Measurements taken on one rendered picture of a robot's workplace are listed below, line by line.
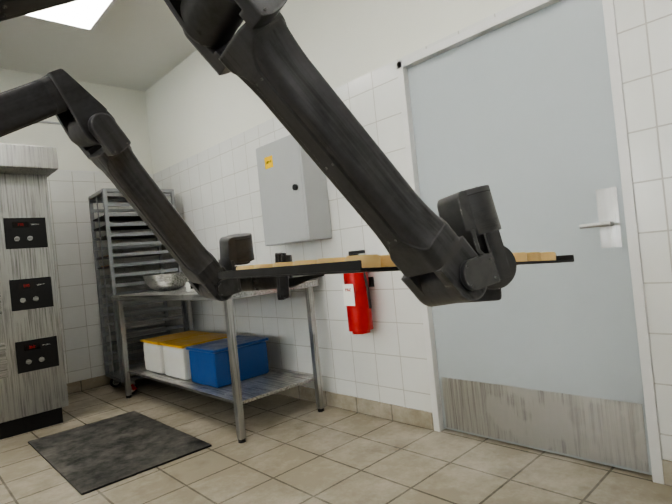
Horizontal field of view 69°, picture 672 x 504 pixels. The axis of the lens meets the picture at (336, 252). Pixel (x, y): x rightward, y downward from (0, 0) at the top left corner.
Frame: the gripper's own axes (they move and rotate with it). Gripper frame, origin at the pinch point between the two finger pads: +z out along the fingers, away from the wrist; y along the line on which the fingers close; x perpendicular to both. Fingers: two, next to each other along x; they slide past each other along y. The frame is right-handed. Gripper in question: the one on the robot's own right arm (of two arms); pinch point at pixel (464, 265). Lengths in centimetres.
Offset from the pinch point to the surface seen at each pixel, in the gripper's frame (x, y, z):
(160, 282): 192, -1, 300
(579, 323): -72, -32, 145
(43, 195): 258, 70, 258
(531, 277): -57, -10, 157
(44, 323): 260, -24, 255
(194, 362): 148, -58, 253
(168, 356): 180, -58, 282
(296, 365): 81, -70, 279
